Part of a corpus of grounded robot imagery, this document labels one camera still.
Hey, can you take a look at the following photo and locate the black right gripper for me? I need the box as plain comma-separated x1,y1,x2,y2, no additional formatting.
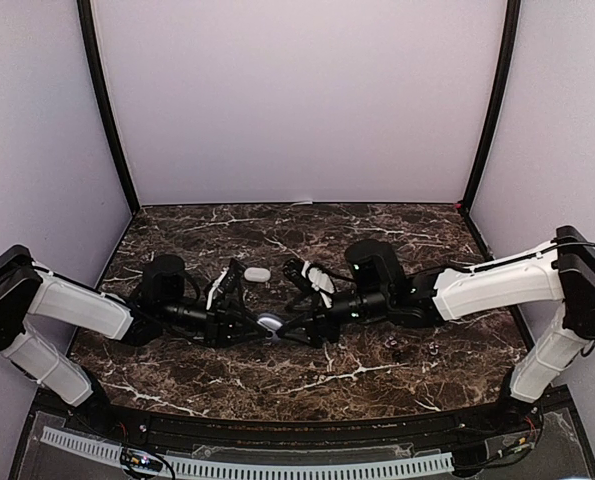
277,286,392,349

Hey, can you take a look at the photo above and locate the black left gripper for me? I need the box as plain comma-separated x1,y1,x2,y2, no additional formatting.
159,296,268,348

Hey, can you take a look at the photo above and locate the purple earbud charging case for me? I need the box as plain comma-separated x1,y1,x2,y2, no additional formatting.
257,313,284,343

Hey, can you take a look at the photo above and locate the white earbud charging case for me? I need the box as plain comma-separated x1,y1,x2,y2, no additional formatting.
244,267,271,283

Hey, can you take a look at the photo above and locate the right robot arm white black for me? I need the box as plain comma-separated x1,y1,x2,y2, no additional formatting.
277,226,595,434

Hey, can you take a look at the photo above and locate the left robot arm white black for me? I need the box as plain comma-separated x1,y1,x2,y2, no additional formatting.
0,245,282,436

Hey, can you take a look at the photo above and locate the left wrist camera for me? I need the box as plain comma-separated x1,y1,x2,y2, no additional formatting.
205,258,246,311

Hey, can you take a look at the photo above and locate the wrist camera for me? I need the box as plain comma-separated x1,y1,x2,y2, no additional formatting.
282,258,336,308
205,258,246,311

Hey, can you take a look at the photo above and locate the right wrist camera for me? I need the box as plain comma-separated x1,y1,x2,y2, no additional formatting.
282,258,336,308

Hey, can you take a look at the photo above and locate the white slotted cable duct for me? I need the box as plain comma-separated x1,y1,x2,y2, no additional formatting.
39,427,454,479

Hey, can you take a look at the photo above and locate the black front table rail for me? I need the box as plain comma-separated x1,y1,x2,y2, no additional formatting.
111,405,499,448

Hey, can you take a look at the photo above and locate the left black frame post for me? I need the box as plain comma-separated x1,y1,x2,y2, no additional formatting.
76,0,141,215

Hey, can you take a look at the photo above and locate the black frame post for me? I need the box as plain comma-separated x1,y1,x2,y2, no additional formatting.
460,0,521,217
76,0,141,215

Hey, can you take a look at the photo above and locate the right black frame post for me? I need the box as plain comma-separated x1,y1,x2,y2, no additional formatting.
460,0,521,217

